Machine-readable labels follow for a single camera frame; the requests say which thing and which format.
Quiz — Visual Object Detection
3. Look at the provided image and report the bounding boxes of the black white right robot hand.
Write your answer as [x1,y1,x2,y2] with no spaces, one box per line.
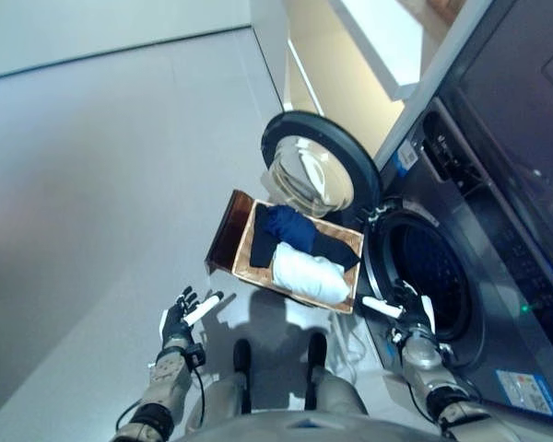
[361,280,437,340]

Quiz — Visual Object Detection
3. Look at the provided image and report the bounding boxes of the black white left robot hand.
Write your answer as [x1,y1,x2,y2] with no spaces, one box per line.
[159,285,225,351]

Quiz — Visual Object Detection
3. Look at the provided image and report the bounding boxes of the black garment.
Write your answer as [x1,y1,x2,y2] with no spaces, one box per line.
[311,234,363,271]
[248,206,283,268]

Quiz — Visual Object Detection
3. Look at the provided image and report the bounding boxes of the white garment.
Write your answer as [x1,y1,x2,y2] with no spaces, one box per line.
[271,241,349,305]

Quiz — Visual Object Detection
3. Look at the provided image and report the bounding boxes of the navy blue garment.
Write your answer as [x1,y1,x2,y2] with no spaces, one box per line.
[263,204,317,253]

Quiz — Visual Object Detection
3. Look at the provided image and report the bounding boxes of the dark grey washing machine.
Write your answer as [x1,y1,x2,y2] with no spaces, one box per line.
[359,96,553,425]

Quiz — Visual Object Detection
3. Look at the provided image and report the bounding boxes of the round glass washing machine door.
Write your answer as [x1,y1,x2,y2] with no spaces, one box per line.
[260,110,380,220]

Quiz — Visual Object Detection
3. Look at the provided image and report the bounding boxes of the rectangular wicker laundry basket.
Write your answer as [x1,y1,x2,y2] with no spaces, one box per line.
[232,198,366,315]

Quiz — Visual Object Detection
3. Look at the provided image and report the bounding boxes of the silver right robot leg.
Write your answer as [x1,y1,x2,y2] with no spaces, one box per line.
[303,331,370,415]

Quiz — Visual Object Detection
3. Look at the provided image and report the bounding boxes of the folded black garment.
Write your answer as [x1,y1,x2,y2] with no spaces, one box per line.
[248,206,283,268]

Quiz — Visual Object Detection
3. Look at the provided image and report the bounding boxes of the blue white energy label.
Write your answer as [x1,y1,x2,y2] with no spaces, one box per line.
[495,367,553,418]

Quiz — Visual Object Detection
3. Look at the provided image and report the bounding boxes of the blue barcode sticker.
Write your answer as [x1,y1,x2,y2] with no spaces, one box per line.
[394,140,418,176]

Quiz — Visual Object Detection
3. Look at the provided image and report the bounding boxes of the silver robot torso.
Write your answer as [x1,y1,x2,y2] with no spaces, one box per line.
[174,409,443,442]

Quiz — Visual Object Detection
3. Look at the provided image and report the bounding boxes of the dark grey stacked dryer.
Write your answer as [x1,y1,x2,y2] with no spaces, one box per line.
[441,0,553,286]

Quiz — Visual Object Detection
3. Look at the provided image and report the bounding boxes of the white counter cabinet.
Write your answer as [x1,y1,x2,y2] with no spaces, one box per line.
[251,0,425,153]

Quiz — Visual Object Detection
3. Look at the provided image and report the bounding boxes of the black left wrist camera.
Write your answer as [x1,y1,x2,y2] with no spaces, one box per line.
[183,343,206,367]

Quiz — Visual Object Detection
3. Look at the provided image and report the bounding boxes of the thin floor cable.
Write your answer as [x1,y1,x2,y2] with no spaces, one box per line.
[331,317,368,366]

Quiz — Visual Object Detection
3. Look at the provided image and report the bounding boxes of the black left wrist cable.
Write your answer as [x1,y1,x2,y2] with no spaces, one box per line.
[114,363,207,430]

